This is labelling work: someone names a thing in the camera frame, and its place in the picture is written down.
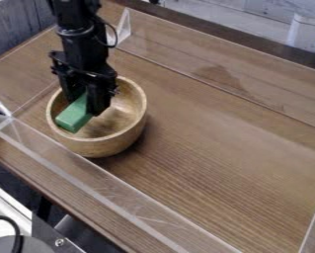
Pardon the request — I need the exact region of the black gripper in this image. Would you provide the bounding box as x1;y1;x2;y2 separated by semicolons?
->
49;28;117;117

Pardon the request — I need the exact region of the green rectangular block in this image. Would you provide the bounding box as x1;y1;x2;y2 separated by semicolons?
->
53;94;92;133

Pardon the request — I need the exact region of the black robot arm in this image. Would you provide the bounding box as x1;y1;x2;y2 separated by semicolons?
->
47;0;117;117

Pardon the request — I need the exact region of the brown wooden bowl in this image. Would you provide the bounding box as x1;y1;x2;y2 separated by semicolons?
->
47;76;148;158

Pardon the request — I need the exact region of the white container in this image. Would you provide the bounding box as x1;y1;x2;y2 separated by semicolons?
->
286;13;315;53

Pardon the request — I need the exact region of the clear acrylic corner bracket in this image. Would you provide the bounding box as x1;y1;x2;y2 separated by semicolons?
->
116;8;132;44

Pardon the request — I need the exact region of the clear acrylic front wall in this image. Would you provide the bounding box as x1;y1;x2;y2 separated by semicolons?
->
0;116;242;253

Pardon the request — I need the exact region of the grey metal bracket with screw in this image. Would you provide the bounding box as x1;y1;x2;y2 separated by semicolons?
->
32;214;85;253

